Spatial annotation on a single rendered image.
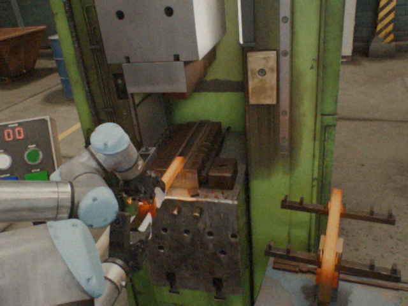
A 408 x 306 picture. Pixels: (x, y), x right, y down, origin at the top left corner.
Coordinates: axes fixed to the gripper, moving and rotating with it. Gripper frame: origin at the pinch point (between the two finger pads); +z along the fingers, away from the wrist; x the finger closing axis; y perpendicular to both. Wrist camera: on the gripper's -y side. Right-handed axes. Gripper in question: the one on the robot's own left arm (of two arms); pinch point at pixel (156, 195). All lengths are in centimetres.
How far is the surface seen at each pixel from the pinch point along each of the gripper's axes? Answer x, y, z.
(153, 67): -1.6, -32.4, -21.5
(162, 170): -4.8, -14.4, 10.3
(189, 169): 5.1, -14.8, 9.8
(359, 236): 80, -44, 141
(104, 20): -15, -40, -34
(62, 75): -302, -299, 243
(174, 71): 4.8, -31.7, -20.3
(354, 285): 59, 14, 28
